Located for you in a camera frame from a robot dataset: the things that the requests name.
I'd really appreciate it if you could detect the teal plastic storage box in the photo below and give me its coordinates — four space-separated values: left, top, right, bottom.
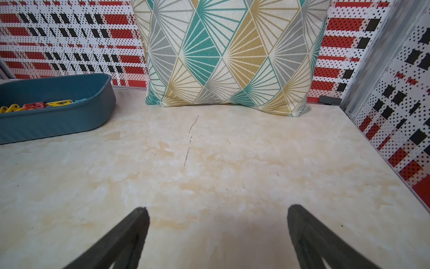
1 74 116 145

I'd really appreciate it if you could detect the geometric patterned pillow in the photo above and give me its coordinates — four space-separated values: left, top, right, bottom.
131 0 331 117

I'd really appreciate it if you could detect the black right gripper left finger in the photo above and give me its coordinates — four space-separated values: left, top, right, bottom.
66 207 150 269

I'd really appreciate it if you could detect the yellow clothespin in box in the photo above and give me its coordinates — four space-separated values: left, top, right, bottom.
45 100 74 108

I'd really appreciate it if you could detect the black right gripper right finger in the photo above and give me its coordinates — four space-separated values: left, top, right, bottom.
287 205 378 269

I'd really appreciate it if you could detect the red clothespin in box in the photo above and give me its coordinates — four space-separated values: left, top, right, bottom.
23 102 46 111

